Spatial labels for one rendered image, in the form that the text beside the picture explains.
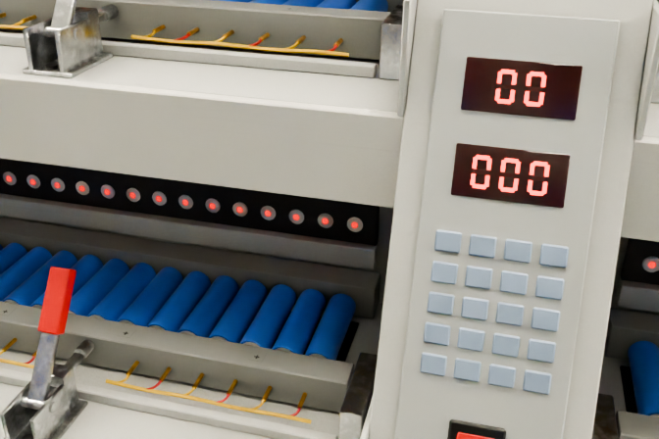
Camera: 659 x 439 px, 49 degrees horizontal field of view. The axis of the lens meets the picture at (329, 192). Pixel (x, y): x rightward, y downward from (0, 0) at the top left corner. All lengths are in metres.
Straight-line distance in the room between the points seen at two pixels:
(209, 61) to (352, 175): 0.11
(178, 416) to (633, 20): 0.30
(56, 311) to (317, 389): 0.15
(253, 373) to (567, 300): 0.19
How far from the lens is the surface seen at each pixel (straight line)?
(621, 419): 0.42
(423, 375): 0.33
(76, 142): 0.39
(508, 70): 0.31
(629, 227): 0.34
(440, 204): 0.31
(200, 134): 0.35
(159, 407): 0.43
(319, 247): 0.50
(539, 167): 0.31
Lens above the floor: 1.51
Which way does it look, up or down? 6 degrees down
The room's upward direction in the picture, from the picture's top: 6 degrees clockwise
